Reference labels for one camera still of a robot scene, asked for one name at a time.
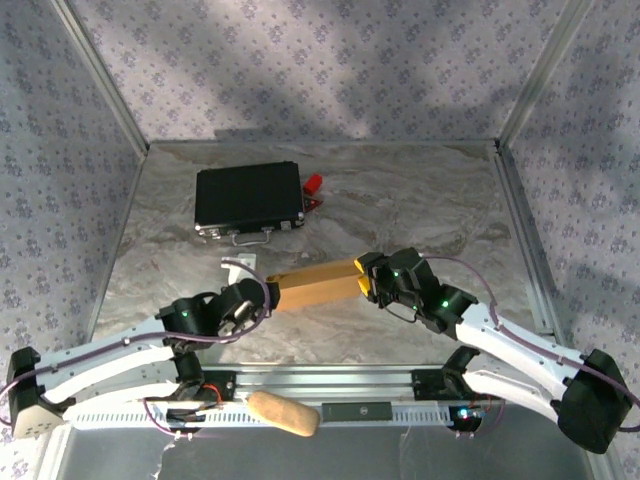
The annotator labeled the brown cardboard box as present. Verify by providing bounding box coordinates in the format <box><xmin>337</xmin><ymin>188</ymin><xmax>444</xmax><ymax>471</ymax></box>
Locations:
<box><xmin>265</xmin><ymin>258</ymin><xmax>369</xmax><ymax>314</ymax></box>

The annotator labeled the black ribbed carrying case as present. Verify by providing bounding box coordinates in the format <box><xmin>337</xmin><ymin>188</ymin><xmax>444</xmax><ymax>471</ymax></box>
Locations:
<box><xmin>193</xmin><ymin>160</ymin><xmax>307</xmax><ymax>248</ymax></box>

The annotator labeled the tan oval cork pad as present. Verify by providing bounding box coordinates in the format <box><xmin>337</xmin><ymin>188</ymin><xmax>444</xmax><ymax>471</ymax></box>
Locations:
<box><xmin>247</xmin><ymin>389</ymin><xmax>322</xmax><ymax>439</ymax></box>

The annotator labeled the small circuit board with LED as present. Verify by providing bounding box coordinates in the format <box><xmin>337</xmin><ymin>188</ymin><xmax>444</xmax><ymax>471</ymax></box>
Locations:
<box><xmin>448</xmin><ymin>404</ymin><xmax>485</xmax><ymax>432</ymax></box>

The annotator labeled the short black gripper cable loop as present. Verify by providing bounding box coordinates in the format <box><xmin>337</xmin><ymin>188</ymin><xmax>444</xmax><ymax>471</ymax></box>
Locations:
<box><xmin>385</xmin><ymin>303</ymin><xmax>420</xmax><ymax>325</ymax></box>

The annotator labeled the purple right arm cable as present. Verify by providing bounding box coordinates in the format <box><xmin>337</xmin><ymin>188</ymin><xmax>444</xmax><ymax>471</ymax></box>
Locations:
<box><xmin>422</xmin><ymin>254</ymin><xmax>640</xmax><ymax>434</ymax></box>

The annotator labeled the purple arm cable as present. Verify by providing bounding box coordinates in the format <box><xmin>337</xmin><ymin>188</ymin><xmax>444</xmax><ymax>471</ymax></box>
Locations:
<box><xmin>0</xmin><ymin>256</ymin><xmax>274</xmax><ymax>427</ymax></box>
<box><xmin>422</xmin><ymin>254</ymin><xmax>640</xmax><ymax>434</ymax></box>

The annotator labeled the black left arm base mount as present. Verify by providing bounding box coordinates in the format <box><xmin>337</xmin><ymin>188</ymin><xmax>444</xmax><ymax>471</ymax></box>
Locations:
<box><xmin>199</xmin><ymin>368</ymin><xmax>237</xmax><ymax>402</ymax></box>

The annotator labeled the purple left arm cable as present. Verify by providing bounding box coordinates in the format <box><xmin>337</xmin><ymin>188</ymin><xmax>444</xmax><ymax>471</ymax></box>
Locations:
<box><xmin>0</xmin><ymin>256</ymin><xmax>274</xmax><ymax>427</ymax></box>

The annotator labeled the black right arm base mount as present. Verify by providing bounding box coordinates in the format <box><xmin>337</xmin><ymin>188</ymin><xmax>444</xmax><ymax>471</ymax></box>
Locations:
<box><xmin>410</xmin><ymin>367</ymin><xmax>454</xmax><ymax>401</ymax></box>

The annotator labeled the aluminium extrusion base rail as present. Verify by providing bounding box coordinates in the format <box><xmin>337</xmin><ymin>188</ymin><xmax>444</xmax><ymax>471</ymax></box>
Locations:
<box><xmin>117</xmin><ymin>363</ymin><xmax>599</xmax><ymax>407</ymax></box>

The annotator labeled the aluminium table edge rail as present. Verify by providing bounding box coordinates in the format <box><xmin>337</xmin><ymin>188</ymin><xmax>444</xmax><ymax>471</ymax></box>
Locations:
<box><xmin>492</xmin><ymin>139</ymin><xmax>559</xmax><ymax>346</ymax></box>

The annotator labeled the black plate on rail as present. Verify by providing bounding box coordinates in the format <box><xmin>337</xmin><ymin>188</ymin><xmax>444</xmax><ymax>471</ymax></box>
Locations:
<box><xmin>321</xmin><ymin>401</ymin><xmax>395</xmax><ymax>422</ymax></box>

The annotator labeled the thin purple base cable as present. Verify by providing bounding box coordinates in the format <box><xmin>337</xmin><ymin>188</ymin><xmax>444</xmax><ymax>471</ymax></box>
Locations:
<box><xmin>138</xmin><ymin>397</ymin><xmax>211</xmax><ymax>444</ymax></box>
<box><xmin>452</xmin><ymin>394</ymin><xmax>507</xmax><ymax>441</ymax></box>

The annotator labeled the white slotted cable duct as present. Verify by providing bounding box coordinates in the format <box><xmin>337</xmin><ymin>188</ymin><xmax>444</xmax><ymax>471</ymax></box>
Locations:
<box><xmin>64</xmin><ymin>408</ymin><xmax>454</xmax><ymax>430</ymax></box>

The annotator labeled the aluminium frame post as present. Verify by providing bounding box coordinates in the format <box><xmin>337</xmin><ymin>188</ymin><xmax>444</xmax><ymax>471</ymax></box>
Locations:
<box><xmin>49</xmin><ymin>0</ymin><xmax>150</xmax><ymax>154</ymax></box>
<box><xmin>497</xmin><ymin>0</ymin><xmax>599</xmax><ymax>151</ymax></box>

